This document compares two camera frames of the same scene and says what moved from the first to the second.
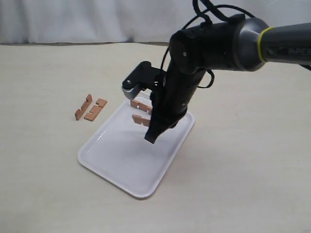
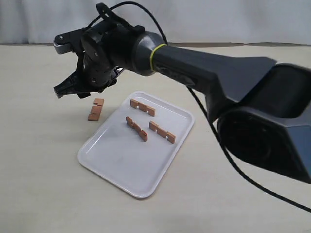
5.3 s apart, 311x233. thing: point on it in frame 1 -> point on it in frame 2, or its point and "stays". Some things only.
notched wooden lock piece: x=134 y=103 stays
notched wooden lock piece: x=138 y=119 -> x=142 y=134
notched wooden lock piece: x=79 y=112 -> x=154 y=126
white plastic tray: x=119 y=153 stays
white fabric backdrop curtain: x=35 y=22 stays
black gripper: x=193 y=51 -> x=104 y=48
